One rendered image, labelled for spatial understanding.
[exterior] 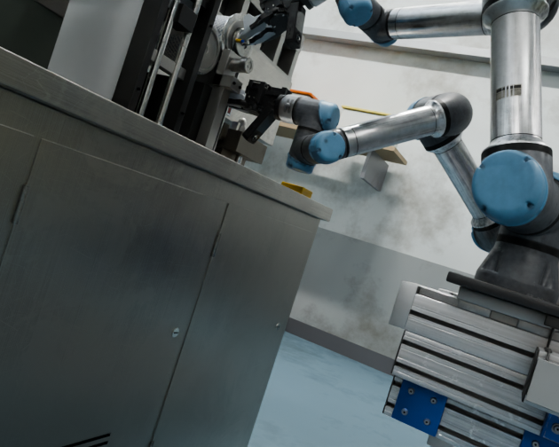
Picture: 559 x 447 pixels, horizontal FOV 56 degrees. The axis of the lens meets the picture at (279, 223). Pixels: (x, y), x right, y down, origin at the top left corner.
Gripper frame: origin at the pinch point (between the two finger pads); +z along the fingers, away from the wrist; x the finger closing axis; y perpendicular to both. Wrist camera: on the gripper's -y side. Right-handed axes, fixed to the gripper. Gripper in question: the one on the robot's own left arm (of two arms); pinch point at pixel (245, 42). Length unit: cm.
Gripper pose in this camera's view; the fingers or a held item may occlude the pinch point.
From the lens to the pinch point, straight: 150.9
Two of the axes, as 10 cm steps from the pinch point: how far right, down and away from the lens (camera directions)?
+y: -3.1, -9.0, 3.0
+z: -8.4, 4.1, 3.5
